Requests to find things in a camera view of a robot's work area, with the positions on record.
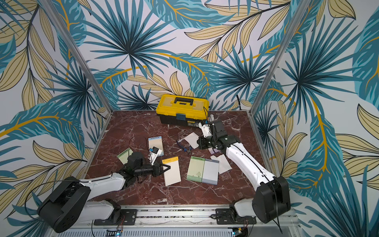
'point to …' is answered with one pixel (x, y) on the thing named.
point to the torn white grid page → (223, 165)
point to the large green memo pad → (196, 169)
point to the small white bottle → (211, 118)
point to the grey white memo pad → (210, 171)
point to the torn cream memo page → (192, 138)
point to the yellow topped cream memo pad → (172, 176)
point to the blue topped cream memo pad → (157, 142)
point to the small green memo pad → (123, 156)
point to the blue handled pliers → (188, 149)
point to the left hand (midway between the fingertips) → (169, 168)
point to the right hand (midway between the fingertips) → (199, 141)
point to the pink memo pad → (213, 150)
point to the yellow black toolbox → (181, 110)
